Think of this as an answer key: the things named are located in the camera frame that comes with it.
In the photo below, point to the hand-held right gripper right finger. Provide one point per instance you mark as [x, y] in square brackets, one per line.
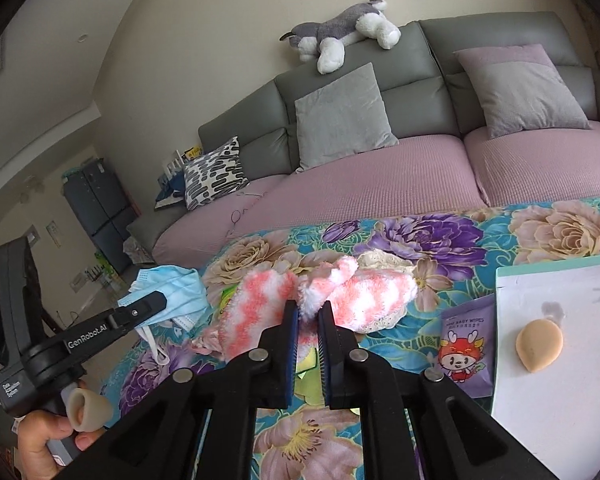
[324, 342]

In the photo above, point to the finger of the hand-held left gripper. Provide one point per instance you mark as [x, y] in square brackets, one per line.
[142, 306]

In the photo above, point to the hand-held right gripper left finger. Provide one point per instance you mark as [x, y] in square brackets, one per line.
[291, 332]

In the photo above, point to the blue face mask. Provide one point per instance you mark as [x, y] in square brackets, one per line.
[170, 285]

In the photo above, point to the pink white fuzzy sock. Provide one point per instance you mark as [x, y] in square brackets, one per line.
[255, 305]
[370, 300]

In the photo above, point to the cream crochet cloth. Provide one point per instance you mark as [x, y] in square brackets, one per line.
[385, 260]

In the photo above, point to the person's left hand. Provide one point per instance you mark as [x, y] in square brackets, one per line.
[40, 440]

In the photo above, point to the yellow green sponge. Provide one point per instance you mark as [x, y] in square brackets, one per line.
[307, 365]

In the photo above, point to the floor rack with bottles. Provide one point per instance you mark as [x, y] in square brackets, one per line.
[100, 270]

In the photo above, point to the beige makeup sponge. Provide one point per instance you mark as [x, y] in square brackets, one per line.
[87, 407]

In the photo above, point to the pink cloth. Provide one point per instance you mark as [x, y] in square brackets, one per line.
[207, 342]

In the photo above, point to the dark grey refrigerator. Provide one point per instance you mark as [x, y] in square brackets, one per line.
[97, 210]

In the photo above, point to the blue cushion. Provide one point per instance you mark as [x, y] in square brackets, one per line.
[170, 195]

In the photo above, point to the floral blanket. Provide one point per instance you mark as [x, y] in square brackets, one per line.
[420, 240]

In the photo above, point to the purple wipes packet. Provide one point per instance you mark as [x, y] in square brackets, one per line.
[467, 350]

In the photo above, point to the black white patterned cushion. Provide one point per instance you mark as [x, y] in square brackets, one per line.
[215, 172]

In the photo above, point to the stack of books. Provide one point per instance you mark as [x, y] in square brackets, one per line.
[185, 157]

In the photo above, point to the pink sofa cover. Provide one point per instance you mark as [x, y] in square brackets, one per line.
[370, 185]

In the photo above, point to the beige dough lump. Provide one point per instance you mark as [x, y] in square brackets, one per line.
[539, 345]

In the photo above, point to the plain grey cushion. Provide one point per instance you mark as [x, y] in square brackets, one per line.
[342, 115]

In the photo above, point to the white cutting board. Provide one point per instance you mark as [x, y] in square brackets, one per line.
[555, 420]

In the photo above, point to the grey sofa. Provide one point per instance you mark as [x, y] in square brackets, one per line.
[430, 65]

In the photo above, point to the grey white plush dog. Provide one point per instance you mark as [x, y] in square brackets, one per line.
[340, 27]

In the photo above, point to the lilac grey cushion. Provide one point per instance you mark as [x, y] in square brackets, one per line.
[525, 90]

